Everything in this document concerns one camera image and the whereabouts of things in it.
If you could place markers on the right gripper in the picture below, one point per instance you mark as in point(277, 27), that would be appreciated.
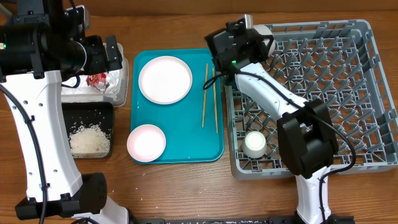
point(254, 43)

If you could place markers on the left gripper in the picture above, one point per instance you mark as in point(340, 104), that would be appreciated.
point(100, 63)

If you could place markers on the red foil snack wrapper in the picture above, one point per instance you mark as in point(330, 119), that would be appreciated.
point(98, 81)

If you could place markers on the white napkin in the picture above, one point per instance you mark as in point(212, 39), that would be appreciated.
point(78, 85)

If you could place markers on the pile of rice grains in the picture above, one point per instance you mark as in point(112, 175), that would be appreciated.
point(89, 142)

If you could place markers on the small white cup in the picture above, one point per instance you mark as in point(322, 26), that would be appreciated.
point(254, 144)

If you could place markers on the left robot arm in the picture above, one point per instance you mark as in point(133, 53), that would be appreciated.
point(43, 45)

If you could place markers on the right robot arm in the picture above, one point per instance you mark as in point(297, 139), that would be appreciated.
point(307, 139)

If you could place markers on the clear plastic waste bin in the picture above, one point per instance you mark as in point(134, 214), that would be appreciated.
point(116, 99)

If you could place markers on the grey dishwasher rack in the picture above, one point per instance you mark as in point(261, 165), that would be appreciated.
point(334, 61)

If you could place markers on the right wooden chopstick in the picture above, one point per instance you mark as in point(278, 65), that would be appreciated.
point(215, 99)

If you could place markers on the large white plate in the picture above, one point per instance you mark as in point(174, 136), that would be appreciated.
point(165, 80)

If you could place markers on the black rectangular tray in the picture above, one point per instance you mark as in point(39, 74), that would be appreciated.
point(87, 114)

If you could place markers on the small pink plate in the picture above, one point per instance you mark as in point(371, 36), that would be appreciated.
point(146, 143)

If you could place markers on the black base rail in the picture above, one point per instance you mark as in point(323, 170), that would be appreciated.
point(217, 221)

